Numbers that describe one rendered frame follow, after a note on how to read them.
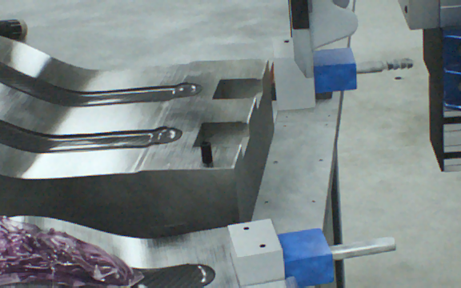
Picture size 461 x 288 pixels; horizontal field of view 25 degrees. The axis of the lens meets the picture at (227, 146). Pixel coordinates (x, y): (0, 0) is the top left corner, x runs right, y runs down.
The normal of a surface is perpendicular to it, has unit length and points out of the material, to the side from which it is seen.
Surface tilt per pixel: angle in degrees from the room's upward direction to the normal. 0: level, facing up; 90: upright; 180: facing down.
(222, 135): 90
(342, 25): 80
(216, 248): 0
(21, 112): 25
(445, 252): 0
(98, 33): 0
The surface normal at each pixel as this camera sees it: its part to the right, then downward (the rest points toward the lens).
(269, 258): 0.14, 0.42
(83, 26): -0.10, -0.89
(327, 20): -0.02, 0.27
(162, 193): -0.15, 0.45
